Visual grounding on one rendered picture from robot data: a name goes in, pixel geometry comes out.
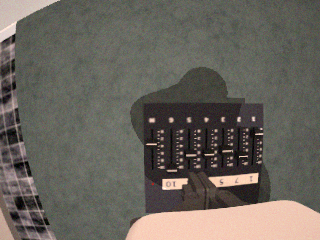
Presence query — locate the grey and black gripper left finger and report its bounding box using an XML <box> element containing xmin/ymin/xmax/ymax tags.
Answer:
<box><xmin>130</xmin><ymin>172</ymin><xmax>205</xmax><ymax>228</ymax></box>

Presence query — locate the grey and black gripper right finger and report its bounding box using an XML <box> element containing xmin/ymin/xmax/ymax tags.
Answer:
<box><xmin>196</xmin><ymin>172</ymin><xmax>253</xmax><ymax>210</ymax></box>

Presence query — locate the black lighting desk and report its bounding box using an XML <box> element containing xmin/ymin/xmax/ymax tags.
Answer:
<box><xmin>143</xmin><ymin>103</ymin><xmax>263</xmax><ymax>213</ymax></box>

